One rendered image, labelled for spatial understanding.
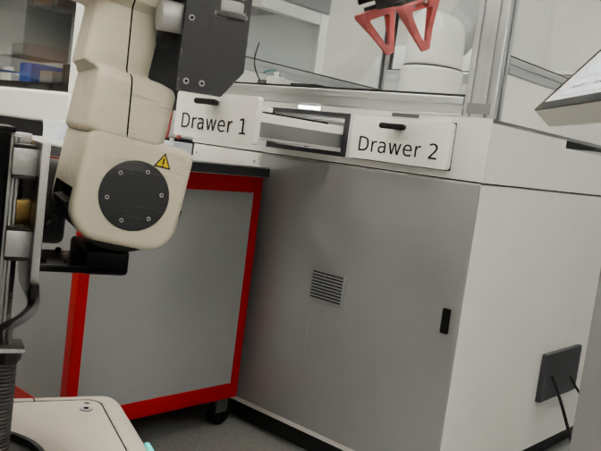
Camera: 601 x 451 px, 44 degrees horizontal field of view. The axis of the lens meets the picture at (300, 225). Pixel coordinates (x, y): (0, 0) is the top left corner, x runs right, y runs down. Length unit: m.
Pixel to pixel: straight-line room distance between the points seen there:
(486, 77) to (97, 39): 0.94
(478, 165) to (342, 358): 0.62
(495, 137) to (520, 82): 0.16
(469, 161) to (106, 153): 0.92
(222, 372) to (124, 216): 1.11
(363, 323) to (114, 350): 0.62
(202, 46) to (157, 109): 0.11
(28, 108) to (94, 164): 1.64
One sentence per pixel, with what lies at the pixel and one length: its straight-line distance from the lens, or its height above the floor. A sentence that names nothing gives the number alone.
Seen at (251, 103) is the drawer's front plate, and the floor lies 0.91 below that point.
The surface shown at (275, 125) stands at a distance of 1.79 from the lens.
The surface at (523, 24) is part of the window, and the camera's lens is 1.88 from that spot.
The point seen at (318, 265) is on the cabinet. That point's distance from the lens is 2.01.
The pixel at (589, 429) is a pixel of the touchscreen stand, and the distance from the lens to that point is 1.45.
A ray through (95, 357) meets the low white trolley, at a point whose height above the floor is 0.27.
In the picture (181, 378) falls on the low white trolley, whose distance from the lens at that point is 2.07.
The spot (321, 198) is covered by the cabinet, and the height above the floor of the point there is 0.70.
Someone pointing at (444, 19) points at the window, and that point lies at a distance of 1.88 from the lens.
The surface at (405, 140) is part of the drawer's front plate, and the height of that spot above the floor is 0.87.
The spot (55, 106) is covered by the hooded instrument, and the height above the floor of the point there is 0.86.
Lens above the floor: 0.83
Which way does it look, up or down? 6 degrees down
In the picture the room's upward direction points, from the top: 7 degrees clockwise
